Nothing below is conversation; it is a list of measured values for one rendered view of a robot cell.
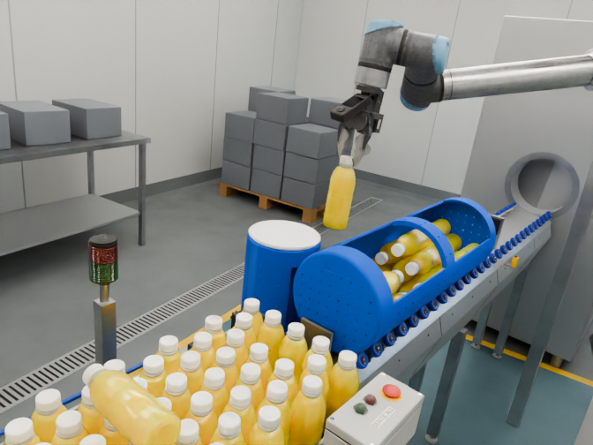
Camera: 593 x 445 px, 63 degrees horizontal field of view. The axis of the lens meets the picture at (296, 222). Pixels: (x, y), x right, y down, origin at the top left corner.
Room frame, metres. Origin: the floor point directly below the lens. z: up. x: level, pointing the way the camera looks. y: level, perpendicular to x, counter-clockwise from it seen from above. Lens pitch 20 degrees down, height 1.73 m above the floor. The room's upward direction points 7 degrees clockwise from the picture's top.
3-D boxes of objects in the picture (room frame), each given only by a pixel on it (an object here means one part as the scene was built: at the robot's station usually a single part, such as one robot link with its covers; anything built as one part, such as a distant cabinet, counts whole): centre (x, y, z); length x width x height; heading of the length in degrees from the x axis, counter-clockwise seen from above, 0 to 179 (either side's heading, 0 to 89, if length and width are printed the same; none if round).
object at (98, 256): (1.00, 0.43, 1.23); 0.06 x 0.06 x 0.04
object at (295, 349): (0.99, -0.03, 0.99); 0.07 x 0.07 x 0.19
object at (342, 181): (1.33, -0.11, 1.33); 0.07 x 0.07 x 0.19
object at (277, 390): (0.77, 0.00, 1.09); 0.04 x 0.04 x 0.02
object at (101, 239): (1.00, 0.43, 1.18); 0.06 x 0.06 x 0.16
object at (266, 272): (1.74, 0.04, 0.59); 0.28 x 0.28 x 0.88
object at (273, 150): (5.33, 0.19, 0.59); 1.20 x 0.80 x 1.19; 61
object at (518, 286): (2.67, -1.37, 0.31); 0.06 x 0.06 x 0.63; 53
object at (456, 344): (1.89, -0.78, 0.31); 0.06 x 0.06 x 0.63; 53
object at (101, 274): (1.00, 0.43, 1.18); 0.06 x 0.06 x 0.05
